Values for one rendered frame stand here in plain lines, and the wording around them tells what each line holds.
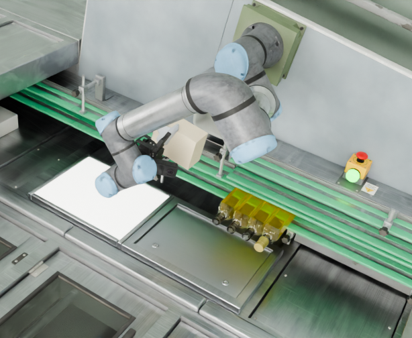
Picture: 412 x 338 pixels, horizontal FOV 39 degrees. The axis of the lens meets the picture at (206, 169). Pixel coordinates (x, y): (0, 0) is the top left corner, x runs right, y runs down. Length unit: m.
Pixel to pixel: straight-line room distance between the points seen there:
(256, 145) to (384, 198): 0.75
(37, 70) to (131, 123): 0.93
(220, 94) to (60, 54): 1.24
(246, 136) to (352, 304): 0.89
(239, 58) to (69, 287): 0.91
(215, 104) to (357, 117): 0.76
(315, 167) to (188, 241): 0.52
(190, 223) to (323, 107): 0.63
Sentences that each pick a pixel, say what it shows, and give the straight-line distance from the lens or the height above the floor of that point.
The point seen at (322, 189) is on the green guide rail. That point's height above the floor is 0.91.
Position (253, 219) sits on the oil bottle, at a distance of 1.97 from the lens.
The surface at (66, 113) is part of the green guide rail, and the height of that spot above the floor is 0.91.
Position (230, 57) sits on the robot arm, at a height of 1.05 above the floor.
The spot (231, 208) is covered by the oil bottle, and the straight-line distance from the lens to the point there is 1.99.
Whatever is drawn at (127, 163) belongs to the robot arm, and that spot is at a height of 1.43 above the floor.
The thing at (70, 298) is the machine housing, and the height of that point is 1.57.
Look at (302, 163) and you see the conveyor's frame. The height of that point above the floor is 0.84.
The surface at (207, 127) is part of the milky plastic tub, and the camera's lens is 2.21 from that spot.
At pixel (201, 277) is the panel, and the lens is 1.95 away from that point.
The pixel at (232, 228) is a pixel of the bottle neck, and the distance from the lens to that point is 1.94.
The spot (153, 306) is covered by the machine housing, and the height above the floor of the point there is 1.44.
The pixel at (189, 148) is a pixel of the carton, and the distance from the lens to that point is 1.89.
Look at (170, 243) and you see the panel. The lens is 2.05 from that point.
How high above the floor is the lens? 2.51
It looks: 47 degrees down
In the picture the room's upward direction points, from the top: 132 degrees counter-clockwise
